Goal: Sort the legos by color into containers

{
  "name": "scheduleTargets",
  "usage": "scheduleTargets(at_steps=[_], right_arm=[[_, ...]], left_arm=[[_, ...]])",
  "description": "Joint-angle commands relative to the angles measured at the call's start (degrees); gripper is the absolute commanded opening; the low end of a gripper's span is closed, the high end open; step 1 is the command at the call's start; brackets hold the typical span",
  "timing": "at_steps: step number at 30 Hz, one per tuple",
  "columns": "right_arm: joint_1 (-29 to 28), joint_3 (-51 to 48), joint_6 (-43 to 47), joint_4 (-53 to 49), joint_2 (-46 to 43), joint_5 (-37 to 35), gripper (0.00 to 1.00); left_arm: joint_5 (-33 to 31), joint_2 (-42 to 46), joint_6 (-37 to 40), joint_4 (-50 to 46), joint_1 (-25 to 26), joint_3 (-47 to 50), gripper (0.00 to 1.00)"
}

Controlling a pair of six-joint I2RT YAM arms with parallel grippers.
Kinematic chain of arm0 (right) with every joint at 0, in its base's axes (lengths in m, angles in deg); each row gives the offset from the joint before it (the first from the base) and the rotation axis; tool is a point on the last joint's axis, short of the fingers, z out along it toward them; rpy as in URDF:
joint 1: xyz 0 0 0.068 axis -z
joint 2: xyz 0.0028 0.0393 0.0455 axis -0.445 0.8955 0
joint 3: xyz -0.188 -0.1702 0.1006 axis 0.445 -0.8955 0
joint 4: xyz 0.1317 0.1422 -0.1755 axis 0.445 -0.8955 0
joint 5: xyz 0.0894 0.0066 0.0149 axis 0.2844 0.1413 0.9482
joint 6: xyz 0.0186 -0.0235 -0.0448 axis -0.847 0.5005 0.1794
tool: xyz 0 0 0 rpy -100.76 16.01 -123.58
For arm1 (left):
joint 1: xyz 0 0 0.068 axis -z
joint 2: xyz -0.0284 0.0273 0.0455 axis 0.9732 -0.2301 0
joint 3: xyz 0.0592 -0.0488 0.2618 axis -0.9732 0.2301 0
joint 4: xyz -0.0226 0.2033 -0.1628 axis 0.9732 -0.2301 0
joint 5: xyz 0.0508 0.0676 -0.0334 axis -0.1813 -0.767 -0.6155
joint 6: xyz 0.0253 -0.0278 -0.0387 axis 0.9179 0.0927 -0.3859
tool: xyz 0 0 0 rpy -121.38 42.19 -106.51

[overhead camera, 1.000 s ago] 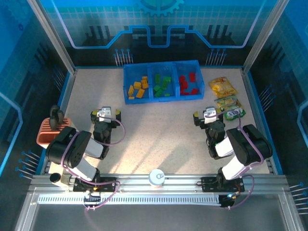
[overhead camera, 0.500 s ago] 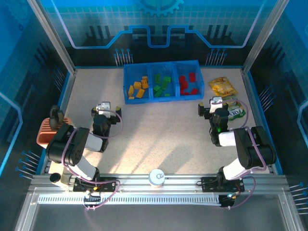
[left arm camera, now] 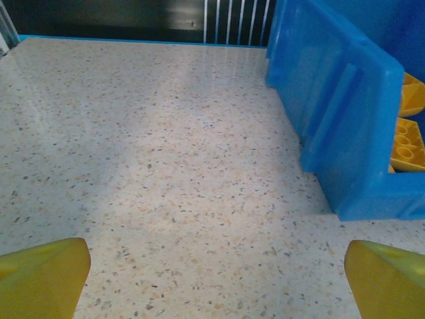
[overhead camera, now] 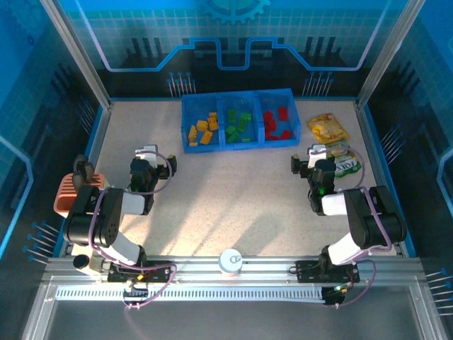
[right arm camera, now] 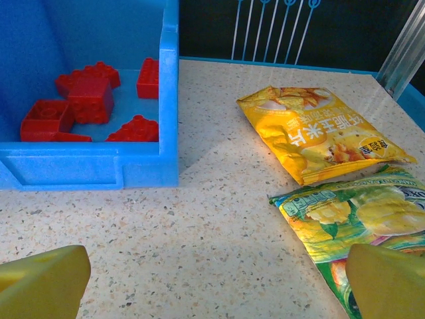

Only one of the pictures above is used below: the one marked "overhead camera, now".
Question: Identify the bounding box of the green snack bag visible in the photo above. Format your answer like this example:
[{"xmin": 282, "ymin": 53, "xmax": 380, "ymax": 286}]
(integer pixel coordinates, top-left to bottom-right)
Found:
[{"xmin": 325, "ymin": 139, "xmax": 365, "ymax": 179}]

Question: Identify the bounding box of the yellow snack bag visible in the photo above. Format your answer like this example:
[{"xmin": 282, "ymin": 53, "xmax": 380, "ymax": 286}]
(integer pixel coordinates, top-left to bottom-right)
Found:
[{"xmin": 306, "ymin": 113, "xmax": 350, "ymax": 145}]

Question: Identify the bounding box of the blue three-compartment bin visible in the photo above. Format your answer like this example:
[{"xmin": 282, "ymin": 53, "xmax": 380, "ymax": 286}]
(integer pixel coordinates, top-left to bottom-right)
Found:
[{"xmin": 180, "ymin": 88, "xmax": 302, "ymax": 154}]

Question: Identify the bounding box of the orange ribbed basket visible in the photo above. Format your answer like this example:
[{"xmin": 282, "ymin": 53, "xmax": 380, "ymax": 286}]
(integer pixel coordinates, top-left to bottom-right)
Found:
[{"xmin": 53, "ymin": 172, "xmax": 109, "ymax": 219}]

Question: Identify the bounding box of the white round cap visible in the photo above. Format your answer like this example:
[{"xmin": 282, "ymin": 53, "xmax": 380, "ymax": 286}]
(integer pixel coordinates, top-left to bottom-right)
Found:
[{"xmin": 218, "ymin": 249, "xmax": 243, "ymax": 277}]

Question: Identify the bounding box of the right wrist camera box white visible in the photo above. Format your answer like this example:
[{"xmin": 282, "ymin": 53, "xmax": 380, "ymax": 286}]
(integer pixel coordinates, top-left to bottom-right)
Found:
[{"xmin": 306, "ymin": 143, "xmax": 328, "ymax": 168}]

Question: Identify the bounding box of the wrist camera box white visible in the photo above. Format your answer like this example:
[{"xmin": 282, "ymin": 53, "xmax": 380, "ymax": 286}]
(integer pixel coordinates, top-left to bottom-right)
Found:
[
  {"xmin": 306, "ymin": 143, "xmax": 328, "ymax": 168},
  {"xmin": 134, "ymin": 144, "xmax": 159, "ymax": 166}
]

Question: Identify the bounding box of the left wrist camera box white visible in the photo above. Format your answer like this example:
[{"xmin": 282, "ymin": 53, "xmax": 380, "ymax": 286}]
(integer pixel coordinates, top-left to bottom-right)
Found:
[{"xmin": 134, "ymin": 144, "xmax": 159, "ymax": 166}]

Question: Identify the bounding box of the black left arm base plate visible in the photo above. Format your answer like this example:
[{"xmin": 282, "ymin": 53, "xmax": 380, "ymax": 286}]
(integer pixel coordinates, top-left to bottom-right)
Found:
[{"xmin": 107, "ymin": 261, "xmax": 174, "ymax": 284}]

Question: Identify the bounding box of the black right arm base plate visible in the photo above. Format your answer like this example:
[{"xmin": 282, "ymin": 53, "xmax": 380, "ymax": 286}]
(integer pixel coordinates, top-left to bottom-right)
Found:
[{"xmin": 296, "ymin": 260, "xmax": 360, "ymax": 284}]

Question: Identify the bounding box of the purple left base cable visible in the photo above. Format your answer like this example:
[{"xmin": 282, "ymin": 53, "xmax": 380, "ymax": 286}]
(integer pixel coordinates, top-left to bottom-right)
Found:
[{"xmin": 122, "ymin": 261, "xmax": 178, "ymax": 312}]

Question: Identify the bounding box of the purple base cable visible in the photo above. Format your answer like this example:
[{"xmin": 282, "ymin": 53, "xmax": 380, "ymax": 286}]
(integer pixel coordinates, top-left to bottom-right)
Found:
[
  {"xmin": 122, "ymin": 261, "xmax": 178, "ymax": 312},
  {"xmin": 325, "ymin": 259, "xmax": 377, "ymax": 310}
]

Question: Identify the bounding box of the aluminium frame rail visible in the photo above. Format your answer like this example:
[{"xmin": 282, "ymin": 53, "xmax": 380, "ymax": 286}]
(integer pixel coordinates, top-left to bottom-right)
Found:
[{"xmin": 42, "ymin": 255, "xmax": 425, "ymax": 285}]

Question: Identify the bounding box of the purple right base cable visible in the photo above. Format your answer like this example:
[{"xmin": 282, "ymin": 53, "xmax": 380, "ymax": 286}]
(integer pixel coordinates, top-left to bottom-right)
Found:
[{"xmin": 325, "ymin": 259, "xmax": 377, "ymax": 310}]

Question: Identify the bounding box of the white slotted cable duct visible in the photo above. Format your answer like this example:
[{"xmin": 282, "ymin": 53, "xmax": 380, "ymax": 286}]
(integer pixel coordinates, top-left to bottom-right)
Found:
[{"xmin": 55, "ymin": 285, "xmax": 326, "ymax": 302}]

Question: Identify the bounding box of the aluminium frame post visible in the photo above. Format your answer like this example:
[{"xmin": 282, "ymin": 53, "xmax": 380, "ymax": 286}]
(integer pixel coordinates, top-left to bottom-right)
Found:
[
  {"xmin": 355, "ymin": 0, "xmax": 427, "ymax": 110},
  {"xmin": 39, "ymin": 0, "xmax": 113, "ymax": 109}
]

